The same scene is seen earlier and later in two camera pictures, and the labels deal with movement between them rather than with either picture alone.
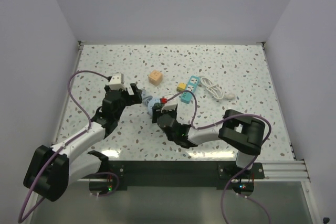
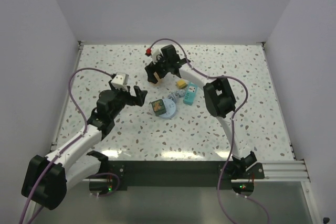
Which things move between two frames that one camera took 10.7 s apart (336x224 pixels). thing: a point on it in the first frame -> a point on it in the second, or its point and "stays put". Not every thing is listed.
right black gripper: x=156 y=114 -> x=149 y=70
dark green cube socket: x=157 y=106 stays put
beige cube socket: x=155 y=77 stays put
